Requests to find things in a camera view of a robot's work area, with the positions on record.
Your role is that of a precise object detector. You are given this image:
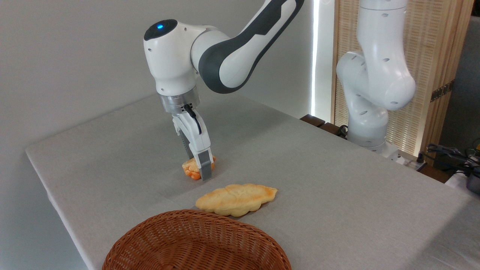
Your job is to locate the long golden bread loaf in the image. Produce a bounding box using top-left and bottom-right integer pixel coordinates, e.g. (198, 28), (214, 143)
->
(195, 183), (278, 218)

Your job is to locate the grey tablecloth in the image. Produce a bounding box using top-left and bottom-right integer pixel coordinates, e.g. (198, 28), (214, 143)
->
(25, 92), (480, 270)

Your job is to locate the brown wicker basket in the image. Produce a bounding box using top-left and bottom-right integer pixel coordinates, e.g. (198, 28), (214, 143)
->
(102, 209), (292, 270)

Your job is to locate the black cable bundle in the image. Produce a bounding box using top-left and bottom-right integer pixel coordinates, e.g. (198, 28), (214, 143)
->
(426, 142), (480, 177)

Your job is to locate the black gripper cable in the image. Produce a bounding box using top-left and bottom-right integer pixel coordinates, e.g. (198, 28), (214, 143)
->
(183, 104), (202, 135)

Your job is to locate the small orange bread roll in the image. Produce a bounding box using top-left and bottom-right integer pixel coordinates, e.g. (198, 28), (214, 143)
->
(182, 155), (216, 181)

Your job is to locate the wooden slatted screen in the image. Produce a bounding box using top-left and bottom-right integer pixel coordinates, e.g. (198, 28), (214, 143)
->
(331, 0), (475, 156)

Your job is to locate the metal screen hinge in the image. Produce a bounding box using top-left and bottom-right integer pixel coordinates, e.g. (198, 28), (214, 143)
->
(430, 79), (455, 102)

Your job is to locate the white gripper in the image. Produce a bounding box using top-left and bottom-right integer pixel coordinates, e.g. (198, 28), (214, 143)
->
(172, 111), (214, 182)

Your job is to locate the dark brown wooden furniture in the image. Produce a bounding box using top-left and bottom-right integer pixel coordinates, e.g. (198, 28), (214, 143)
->
(300, 114), (349, 139)

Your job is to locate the white vertical light strip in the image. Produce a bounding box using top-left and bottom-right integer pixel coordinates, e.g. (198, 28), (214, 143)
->
(310, 0), (320, 117)

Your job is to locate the white power strip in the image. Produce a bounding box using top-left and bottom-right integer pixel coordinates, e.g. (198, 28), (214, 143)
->
(402, 151), (428, 171)

